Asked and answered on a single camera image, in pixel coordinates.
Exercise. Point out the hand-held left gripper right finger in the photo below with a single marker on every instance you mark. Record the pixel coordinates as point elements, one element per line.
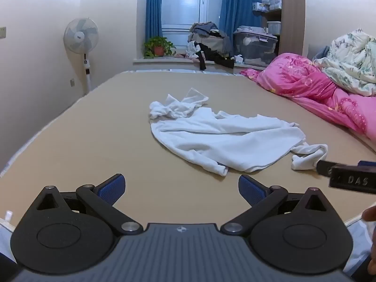
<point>251,189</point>

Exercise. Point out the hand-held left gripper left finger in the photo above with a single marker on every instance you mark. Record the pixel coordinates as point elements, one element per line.
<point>111,188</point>

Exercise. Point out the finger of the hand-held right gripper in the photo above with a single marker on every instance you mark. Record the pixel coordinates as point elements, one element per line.
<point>367,164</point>
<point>324,169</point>

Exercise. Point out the white long-sleeved garment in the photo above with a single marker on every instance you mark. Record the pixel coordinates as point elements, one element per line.
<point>223,136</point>

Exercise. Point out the pile of clothes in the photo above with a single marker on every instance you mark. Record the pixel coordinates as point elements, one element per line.
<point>210,42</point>

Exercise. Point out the person's right hand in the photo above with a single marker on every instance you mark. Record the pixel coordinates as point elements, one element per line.
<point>370,214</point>

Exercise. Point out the pink floral quilt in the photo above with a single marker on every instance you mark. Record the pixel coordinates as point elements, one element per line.
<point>308,85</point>

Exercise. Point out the white floral quilt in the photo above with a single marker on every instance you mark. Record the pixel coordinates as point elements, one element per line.
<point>349,61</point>

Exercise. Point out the blue pillow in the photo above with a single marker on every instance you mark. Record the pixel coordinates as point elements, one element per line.
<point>321,53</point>

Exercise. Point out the white tissue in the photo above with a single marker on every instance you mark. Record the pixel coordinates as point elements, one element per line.
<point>238,58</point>

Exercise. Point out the clear plastic storage box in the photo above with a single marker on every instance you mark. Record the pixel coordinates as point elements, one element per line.
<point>255,48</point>

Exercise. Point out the potted green plant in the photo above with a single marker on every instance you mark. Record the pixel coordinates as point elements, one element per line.
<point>158,47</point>

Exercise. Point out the white plastic basket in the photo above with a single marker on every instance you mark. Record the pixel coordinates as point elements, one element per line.
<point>274,28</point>

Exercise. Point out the pink cloth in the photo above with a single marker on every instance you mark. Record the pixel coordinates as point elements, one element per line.
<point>180,55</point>

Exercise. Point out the white standing fan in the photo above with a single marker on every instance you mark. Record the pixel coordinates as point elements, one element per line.
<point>80,36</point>

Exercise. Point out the wooden shelf unit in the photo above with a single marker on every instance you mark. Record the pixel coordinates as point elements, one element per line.
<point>292,14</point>

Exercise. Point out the stack of white boxes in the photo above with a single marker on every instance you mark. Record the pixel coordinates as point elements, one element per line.
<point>271,1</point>

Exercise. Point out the window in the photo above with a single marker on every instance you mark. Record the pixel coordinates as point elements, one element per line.
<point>188,3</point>

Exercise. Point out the wall light switch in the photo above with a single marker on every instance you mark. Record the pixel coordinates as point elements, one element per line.
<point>2,33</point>

